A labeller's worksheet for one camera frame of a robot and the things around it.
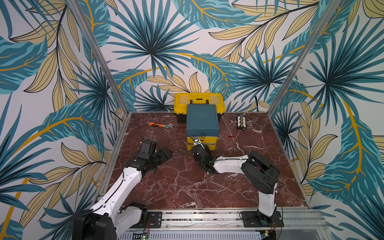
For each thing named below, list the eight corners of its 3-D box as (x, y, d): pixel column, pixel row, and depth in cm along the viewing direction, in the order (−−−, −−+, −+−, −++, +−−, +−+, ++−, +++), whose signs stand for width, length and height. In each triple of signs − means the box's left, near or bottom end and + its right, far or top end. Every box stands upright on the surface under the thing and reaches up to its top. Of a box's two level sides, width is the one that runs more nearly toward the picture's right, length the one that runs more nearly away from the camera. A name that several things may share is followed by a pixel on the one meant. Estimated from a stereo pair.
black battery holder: (236, 129, 113) (237, 127, 111) (236, 115, 122) (237, 113, 120) (245, 130, 112) (246, 128, 111) (245, 116, 121) (245, 114, 120)
